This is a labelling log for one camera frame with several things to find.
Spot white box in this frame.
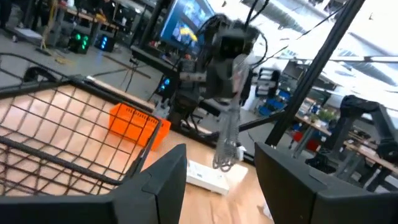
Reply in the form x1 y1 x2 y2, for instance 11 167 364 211
185 159 231 196

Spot large monitor screen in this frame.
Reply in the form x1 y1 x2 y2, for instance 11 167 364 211
160 0 215 52

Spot silver metal bracket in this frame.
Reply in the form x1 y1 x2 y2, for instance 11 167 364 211
236 143 247 162

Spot orange plastic basket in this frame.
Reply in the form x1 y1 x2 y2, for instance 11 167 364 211
108 103 172 152

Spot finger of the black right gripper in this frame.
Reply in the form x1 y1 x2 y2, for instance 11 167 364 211
241 70 255 107
205 60 234 100

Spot blue storage bins shelf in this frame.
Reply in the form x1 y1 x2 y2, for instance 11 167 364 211
254 67 293 118

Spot green potted plant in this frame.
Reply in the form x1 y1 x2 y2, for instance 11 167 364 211
317 108 339 123

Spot blue-lit computer tower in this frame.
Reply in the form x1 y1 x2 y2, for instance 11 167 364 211
94 32 116 53
156 75 172 96

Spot black wire basket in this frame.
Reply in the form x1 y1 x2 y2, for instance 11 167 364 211
0 52 162 197

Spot red floor bin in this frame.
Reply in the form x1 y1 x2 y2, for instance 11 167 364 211
291 129 320 152

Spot black frame post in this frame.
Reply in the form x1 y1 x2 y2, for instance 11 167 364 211
264 0 366 147

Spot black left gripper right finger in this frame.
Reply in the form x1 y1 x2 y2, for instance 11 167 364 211
254 142 398 224

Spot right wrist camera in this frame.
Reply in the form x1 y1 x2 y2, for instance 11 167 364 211
217 29 251 59

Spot green-lit computer tower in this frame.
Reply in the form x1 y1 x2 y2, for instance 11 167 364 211
68 28 91 55

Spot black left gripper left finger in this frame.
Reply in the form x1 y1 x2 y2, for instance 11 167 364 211
0 143 188 224

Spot wooden background desk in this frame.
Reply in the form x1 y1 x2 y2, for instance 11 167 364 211
294 96 398 190

